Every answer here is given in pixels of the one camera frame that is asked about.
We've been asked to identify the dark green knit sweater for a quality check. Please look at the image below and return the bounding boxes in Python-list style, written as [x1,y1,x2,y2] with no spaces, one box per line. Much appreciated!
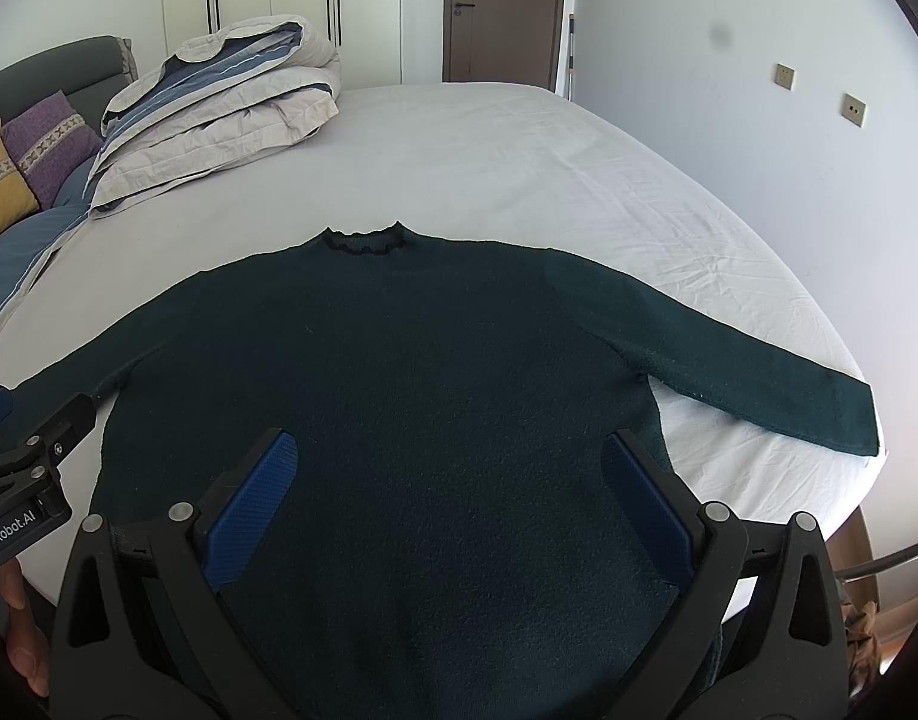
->
[0,226,879,718]

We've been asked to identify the person's left hand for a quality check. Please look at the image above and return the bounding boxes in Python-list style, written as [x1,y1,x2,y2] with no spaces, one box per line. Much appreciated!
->
[0,559,49,699]

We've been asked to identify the purple patterned cushion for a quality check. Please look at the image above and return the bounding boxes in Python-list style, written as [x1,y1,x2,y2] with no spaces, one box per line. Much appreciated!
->
[0,91,101,210]

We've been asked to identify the grey upholstered headboard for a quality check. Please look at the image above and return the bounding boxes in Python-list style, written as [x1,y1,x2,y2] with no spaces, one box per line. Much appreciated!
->
[0,36,139,133]

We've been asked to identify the white bed sheet mattress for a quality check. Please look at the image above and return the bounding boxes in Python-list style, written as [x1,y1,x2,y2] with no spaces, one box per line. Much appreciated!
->
[0,81,892,608]

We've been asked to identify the folded beige blue duvet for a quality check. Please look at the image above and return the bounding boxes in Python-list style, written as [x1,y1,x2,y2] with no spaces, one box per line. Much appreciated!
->
[85,15,342,216]

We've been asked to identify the brown wooden door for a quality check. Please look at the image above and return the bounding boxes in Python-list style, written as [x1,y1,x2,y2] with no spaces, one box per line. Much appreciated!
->
[443,0,563,89]

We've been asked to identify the lower wall socket plate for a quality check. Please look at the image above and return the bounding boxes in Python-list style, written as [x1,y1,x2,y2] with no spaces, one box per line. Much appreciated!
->
[840,93,868,128]

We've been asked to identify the wall socket plate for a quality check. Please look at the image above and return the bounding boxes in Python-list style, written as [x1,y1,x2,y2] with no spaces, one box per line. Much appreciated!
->
[840,93,868,128]
[773,64,796,91]

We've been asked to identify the upper wall socket plate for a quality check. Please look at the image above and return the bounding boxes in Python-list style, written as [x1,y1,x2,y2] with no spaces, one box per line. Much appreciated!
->
[773,64,796,91]

